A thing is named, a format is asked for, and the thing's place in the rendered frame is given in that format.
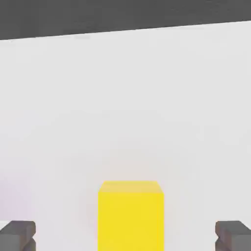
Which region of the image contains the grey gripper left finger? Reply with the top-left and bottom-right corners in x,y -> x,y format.
0,220 -> 37,251

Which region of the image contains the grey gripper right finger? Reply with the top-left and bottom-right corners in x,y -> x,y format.
215,220 -> 251,251

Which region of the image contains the small yellow cube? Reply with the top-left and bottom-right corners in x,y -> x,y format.
97,180 -> 165,251

